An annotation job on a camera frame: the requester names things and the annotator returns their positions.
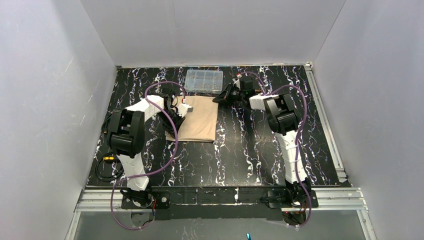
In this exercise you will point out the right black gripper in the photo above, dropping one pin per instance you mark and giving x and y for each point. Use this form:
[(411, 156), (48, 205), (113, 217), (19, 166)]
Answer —
[(231, 94)]

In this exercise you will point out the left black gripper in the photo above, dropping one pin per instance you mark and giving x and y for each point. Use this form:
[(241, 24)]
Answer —
[(176, 117)]

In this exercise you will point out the beige cloth napkin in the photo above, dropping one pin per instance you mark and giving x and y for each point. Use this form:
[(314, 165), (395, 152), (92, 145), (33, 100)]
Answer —
[(199, 125)]

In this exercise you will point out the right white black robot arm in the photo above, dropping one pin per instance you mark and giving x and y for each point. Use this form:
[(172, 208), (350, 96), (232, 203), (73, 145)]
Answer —
[(282, 118)]

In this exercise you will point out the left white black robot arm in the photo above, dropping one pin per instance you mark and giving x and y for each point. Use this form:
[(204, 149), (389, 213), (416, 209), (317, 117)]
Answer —
[(126, 132)]

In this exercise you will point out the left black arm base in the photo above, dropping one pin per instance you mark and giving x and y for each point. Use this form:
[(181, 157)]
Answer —
[(146, 200)]

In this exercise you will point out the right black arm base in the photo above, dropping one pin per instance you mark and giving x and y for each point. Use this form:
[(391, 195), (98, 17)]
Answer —
[(285, 198)]

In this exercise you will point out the clear plastic screw box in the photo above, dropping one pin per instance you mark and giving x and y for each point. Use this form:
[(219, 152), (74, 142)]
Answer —
[(204, 81)]

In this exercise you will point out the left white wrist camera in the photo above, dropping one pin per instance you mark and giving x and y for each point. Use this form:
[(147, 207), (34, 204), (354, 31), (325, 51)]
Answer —
[(183, 109)]

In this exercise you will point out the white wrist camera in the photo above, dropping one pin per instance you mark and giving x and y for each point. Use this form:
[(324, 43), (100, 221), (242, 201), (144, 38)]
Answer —
[(236, 81), (183, 109)]

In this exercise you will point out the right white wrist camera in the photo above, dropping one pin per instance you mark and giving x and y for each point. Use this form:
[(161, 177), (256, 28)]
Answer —
[(236, 81)]

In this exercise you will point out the aluminium frame rail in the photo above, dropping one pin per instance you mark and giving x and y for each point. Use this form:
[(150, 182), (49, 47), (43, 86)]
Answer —
[(329, 199)]

